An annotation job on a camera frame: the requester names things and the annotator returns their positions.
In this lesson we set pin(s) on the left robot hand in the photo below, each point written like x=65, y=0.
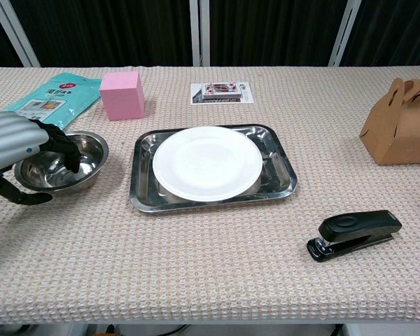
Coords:
x=10, y=140

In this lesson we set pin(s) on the metal bowl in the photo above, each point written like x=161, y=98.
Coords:
x=87, y=150

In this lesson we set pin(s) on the stainless steel tray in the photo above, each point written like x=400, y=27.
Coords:
x=283, y=175

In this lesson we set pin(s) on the teal plastic bag pack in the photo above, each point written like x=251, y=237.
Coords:
x=56, y=98

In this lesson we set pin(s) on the pink sticky note block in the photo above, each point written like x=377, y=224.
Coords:
x=124, y=96

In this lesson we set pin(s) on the black curtain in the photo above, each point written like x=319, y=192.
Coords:
x=108, y=31

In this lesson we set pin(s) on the white round plate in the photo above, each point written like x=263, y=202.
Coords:
x=207, y=164

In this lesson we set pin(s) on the playing card deck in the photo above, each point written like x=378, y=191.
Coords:
x=221, y=90

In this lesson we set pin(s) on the beige waffle tablecloth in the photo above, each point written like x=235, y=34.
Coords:
x=210, y=262

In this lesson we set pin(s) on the playing card pack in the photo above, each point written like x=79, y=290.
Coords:
x=246, y=94

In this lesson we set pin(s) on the black stapler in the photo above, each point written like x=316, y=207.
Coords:
x=353, y=232

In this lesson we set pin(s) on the brown cardboard carry box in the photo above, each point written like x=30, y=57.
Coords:
x=399, y=129

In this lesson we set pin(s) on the white metal frame post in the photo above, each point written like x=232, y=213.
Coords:
x=343, y=33
x=15, y=31
x=200, y=33

